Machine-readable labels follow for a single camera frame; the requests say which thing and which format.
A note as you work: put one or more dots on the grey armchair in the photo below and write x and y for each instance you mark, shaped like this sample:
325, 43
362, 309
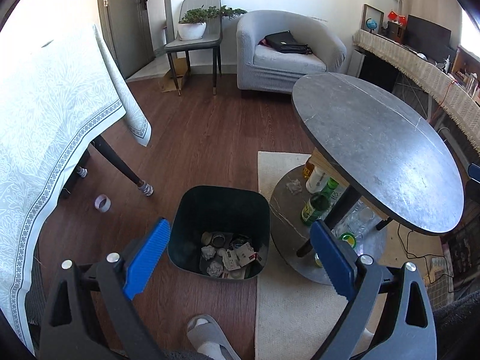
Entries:
261, 68

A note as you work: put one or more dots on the potted green plant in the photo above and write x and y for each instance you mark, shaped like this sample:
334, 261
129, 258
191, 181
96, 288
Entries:
192, 25

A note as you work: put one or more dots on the green glass bottle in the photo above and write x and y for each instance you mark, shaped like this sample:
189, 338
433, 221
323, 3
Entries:
318, 203

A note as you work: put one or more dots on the patterned white tablecloth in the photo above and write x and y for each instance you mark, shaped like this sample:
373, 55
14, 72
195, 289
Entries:
69, 92

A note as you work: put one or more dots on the dark green trash bin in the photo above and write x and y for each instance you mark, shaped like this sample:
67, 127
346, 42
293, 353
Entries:
224, 218

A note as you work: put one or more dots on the white plastic bottle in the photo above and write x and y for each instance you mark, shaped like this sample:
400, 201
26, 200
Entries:
317, 180

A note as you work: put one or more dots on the black table leg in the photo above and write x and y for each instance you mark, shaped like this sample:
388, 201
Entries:
113, 158

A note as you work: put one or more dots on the small blue globe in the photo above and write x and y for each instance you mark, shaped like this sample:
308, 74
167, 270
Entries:
372, 25

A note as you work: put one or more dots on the wooden bookshelf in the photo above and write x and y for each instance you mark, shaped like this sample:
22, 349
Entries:
466, 70

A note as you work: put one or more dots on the beige fringed table runner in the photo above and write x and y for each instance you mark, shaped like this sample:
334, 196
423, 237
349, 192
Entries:
460, 107

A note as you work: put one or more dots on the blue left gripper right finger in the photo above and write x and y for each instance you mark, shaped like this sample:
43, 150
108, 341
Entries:
337, 258

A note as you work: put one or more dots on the black handbag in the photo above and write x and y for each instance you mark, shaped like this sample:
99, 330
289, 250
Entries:
285, 43

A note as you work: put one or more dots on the paper ball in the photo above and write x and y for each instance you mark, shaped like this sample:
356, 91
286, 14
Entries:
215, 269
208, 252

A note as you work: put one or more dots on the amber drink bottle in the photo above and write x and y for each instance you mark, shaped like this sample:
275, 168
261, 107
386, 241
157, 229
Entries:
308, 169

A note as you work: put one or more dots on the wooden picture frame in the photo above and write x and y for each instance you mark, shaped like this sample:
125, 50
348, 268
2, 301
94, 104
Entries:
372, 12

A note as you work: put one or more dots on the white tape roll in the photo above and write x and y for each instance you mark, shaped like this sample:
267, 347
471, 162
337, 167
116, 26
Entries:
102, 203

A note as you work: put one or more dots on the grey door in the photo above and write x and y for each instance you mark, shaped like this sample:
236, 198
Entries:
134, 31

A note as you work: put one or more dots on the cream floor rug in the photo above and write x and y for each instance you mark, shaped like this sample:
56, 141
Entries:
294, 315

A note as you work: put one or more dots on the grey dining chair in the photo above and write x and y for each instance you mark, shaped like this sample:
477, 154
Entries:
211, 40

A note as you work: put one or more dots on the black monitor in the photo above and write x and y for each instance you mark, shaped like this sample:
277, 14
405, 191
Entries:
428, 38

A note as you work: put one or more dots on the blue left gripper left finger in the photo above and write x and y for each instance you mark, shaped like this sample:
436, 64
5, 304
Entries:
141, 263

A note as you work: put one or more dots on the round grey marble table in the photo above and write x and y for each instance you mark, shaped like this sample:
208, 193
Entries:
384, 149

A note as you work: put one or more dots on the lower round shelf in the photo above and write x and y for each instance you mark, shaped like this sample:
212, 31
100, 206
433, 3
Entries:
289, 233

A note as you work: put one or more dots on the red SanDisk box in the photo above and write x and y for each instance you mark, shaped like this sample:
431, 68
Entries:
241, 257

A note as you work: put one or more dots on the grey slipper foot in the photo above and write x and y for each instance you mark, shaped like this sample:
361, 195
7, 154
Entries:
207, 337

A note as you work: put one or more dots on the cardboard box on floor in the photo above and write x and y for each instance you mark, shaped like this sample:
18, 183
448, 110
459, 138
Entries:
174, 80

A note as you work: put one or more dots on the small red flags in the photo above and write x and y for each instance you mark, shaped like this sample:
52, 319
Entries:
396, 18

